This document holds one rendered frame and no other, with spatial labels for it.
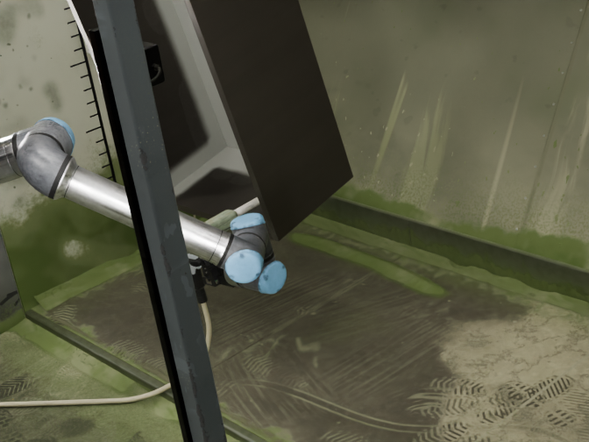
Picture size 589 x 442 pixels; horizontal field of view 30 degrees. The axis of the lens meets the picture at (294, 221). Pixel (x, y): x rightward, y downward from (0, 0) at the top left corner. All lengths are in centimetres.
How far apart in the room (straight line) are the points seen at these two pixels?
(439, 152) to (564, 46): 57
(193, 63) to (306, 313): 91
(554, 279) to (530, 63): 73
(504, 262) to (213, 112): 110
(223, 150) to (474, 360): 116
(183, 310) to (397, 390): 136
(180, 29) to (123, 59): 185
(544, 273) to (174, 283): 189
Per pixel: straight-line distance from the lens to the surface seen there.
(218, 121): 379
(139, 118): 183
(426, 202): 391
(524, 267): 367
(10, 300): 409
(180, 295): 197
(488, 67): 389
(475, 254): 378
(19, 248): 405
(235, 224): 285
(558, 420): 308
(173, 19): 363
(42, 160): 273
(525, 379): 324
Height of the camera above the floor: 185
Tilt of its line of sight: 24 degrees down
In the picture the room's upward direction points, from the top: 9 degrees counter-clockwise
